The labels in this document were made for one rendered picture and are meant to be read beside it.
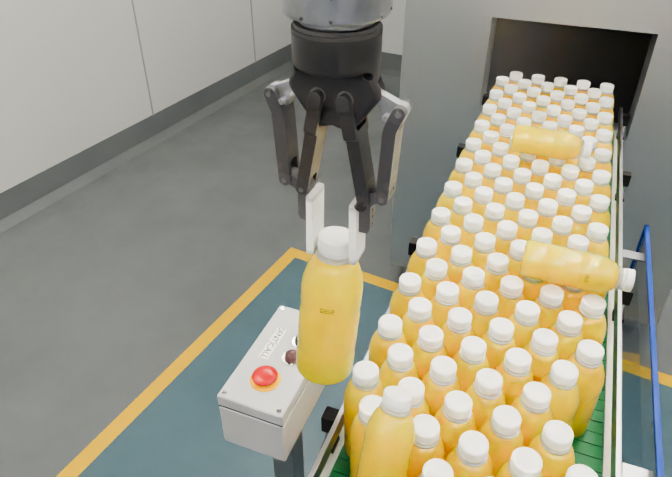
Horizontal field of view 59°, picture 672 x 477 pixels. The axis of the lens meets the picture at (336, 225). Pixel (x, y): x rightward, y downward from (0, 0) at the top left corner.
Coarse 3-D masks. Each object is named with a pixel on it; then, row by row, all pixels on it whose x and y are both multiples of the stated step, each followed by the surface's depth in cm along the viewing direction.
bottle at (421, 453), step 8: (440, 440) 82; (416, 448) 81; (424, 448) 80; (432, 448) 81; (440, 448) 82; (416, 456) 81; (424, 456) 81; (432, 456) 81; (440, 456) 82; (416, 464) 81; (408, 472) 82; (416, 472) 82
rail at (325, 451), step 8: (368, 352) 105; (336, 424) 93; (336, 432) 93; (328, 440) 90; (328, 448) 90; (320, 456) 88; (328, 456) 91; (320, 464) 88; (312, 472) 86; (320, 472) 89
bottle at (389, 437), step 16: (384, 416) 77; (400, 416) 77; (368, 432) 78; (384, 432) 77; (400, 432) 77; (368, 448) 78; (384, 448) 77; (400, 448) 77; (368, 464) 78; (384, 464) 77; (400, 464) 78
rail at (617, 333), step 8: (616, 192) 155; (616, 200) 152; (616, 208) 148; (616, 216) 145; (616, 224) 142; (616, 232) 139; (616, 240) 136; (616, 248) 133; (616, 256) 131; (616, 296) 119; (616, 304) 117; (616, 312) 115; (616, 320) 113; (616, 328) 111; (616, 336) 109; (616, 344) 108; (616, 352) 106; (616, 360) 104; (616, 368) 103; (616, 376) 101; (616, 384) 100; (616, 392) 98; (616, 400) 97; (616, 408) 95; (616, 416) 94; (616, 424) 93; (616, 432) 92; (616, 440) 90; (616, 448) 89; (616, 456) 88; (616, 464) 87; (616, 472) 86
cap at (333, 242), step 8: (320, 232) 61; (328, 232) 61; (336, 232) 62; (344, 232) 62; (320, 240) 60; (328, 240) 60; (336, 240) 60; (344, 240) 60; (320, 248) 61; (328, 248) 60; (336, 248) 60; (344, 248) 60; (328, 256) 60; (336, 256) 60; (344, 256) 60
